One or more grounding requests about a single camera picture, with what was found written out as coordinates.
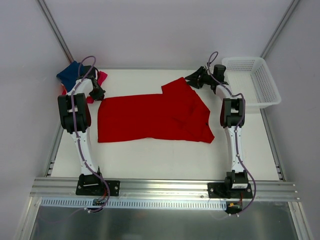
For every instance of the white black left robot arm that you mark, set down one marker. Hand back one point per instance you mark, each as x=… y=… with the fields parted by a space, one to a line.
x=75 y=118

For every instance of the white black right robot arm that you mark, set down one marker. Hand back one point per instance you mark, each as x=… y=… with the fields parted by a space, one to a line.
x=232 y=118

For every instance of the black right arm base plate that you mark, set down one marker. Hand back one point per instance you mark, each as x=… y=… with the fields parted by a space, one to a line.
x=219 y=190

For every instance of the white slotted cable duct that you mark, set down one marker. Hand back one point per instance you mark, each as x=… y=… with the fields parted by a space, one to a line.
x=115 y=203

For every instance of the right aluminium corner post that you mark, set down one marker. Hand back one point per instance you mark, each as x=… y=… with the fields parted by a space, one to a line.
x=280 y=27

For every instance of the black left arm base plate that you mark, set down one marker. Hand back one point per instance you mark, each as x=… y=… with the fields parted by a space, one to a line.
x=95 y=187

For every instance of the left aluminium corner post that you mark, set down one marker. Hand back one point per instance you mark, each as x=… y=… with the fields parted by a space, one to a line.
x=55 y=29

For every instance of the white perforated plastic basket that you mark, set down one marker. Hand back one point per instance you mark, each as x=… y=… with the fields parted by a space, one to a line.
x=252 y=77

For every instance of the red t shirt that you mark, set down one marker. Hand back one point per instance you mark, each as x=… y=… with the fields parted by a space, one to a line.
x=177 y=113

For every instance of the aluminium extrusion mounting rail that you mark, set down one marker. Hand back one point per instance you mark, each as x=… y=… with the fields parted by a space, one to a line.
x=155 y=189

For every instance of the aluminium corner post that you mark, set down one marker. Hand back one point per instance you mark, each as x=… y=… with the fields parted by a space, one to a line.
x=280 y=27
x=55 y=29

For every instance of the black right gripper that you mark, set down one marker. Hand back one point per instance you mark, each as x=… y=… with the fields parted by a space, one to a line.
x=199 y=79

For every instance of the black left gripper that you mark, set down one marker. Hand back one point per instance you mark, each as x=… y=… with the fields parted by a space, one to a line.
x=97 y=92

